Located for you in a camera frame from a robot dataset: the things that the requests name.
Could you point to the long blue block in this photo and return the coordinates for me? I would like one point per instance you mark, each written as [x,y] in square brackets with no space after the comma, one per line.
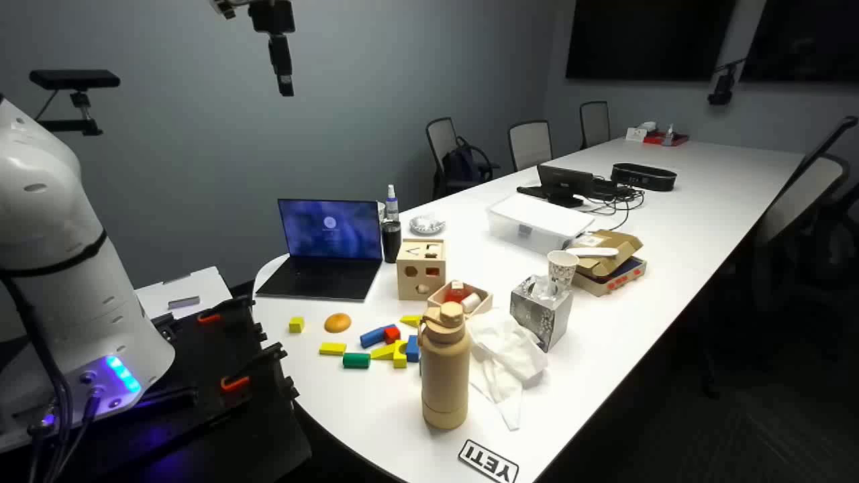
[370,338]

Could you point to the small wooden box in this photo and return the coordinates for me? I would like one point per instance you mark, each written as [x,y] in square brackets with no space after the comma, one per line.
[479,302]

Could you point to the YETI sticker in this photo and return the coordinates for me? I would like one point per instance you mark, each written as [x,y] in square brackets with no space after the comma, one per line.
[490,463]

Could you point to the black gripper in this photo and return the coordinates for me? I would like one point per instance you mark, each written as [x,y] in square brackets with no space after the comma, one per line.
[272,16]

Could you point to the black wall television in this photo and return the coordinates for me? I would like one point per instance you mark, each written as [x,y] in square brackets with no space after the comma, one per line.
[647,35]
[805,41]

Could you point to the yellow rectangular block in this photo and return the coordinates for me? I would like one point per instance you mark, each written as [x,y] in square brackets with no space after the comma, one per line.
[331,349]

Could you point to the orange dome block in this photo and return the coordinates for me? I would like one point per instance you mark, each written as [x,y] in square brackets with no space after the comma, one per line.
[337,323]

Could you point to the white paper sheet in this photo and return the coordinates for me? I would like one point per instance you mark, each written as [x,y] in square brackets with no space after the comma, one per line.
[192,284]

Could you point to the yellow cube block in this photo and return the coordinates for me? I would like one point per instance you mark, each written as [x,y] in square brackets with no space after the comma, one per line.
[297,326]

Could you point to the white small tissue box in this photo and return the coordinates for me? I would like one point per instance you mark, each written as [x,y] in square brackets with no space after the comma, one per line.
[639,133]

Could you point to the black backpack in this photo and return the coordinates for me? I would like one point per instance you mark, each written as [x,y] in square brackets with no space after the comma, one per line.
[468,165]

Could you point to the grey office chair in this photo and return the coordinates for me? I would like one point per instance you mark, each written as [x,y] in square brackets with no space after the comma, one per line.
[595,122]
[529,143]

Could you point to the white crumpled cloth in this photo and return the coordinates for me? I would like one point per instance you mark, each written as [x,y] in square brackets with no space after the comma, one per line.
[507,358]

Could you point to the green block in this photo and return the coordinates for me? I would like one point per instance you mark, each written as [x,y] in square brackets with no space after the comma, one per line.
[354,361]

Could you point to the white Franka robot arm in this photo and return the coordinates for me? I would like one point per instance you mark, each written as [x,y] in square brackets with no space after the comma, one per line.
[54,269]

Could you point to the crumpled plastic bag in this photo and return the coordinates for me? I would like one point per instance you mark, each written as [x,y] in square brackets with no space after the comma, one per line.
[541,311]

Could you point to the wooden shape sorter cube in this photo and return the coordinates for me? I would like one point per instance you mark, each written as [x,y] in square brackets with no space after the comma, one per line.
[421,269]

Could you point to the white plastic storage bin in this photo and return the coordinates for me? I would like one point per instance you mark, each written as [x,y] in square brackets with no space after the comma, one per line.
[538,219]

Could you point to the grey staple strip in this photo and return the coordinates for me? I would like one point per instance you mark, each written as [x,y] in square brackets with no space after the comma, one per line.
[184,302]

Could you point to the black camera on stand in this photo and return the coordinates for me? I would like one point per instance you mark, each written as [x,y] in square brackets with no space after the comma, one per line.
[76,78]

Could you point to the red block in wooden box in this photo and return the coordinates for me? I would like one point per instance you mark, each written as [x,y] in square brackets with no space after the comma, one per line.
[459,290]

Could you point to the office chair with backpack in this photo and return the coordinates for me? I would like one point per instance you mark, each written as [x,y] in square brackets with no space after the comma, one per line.
[440,138]

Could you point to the black wall mounted device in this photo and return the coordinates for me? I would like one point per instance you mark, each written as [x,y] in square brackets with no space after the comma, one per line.
[723,83]

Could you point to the tan insulated water bottle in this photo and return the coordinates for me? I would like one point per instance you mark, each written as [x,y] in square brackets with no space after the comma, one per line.
[443,375]

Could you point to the yellow wedge block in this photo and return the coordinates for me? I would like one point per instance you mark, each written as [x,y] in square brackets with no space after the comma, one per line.
[387,351]

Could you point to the black open laptop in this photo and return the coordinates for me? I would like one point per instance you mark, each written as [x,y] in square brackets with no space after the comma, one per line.
[327,243]

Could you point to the small blue spray bottle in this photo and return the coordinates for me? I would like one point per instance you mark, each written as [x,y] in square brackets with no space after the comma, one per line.
[391,200]

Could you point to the dark office chair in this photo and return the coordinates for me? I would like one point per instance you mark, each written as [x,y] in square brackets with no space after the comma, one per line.
[805,204]

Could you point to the red flat item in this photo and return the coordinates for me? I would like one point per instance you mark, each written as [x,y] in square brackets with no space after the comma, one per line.
[670,138]

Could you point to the patterned paper cup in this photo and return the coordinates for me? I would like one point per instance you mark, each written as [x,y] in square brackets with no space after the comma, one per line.
[392,240]

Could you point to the short blue block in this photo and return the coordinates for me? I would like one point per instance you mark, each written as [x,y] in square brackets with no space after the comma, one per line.
[412,349]

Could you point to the black robot cart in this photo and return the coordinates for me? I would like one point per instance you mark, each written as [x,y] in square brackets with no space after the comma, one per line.
[224,420]

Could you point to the black oblong case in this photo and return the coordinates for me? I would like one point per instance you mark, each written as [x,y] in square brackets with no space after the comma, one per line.
[643,176]

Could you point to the small yellow block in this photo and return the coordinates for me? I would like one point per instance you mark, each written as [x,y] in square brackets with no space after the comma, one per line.
[412,319]

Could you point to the open cardboard box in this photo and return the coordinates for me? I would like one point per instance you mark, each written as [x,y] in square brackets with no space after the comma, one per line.
[611,259]

